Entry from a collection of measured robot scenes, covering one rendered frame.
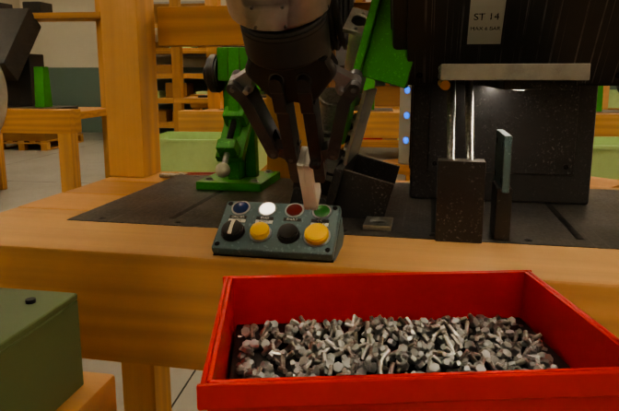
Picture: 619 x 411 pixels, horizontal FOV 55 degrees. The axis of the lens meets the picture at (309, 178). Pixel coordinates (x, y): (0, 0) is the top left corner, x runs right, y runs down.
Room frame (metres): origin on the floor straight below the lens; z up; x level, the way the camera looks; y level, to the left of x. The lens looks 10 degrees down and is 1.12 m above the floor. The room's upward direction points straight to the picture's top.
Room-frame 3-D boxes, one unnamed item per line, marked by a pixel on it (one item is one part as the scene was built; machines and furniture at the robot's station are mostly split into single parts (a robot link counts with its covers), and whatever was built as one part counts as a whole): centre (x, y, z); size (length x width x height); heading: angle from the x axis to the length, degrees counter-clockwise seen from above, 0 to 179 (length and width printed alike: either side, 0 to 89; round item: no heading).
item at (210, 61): (1.18, 0.19, 1.12); 0.07 x 0.03 x 0.08; 169
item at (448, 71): (0.86, -0.27, 1.11); 0.39 x 0.16 x 0.03; 169
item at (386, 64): (0.93, -0.12, 1.17); 0.13 x 0.12 x 0.20; 79
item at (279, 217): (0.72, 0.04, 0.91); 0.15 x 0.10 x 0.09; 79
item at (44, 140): (9.33, 4.26, 0.22); 1.20 x 0.81 x 0.44; 176
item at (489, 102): (1.09, -0.34, 1.07); 0.30 x 0.18 x 0.34; 79
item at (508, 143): (0.80, -0.26, 0.97); 0.10 x 0.02 x 0.14; 169
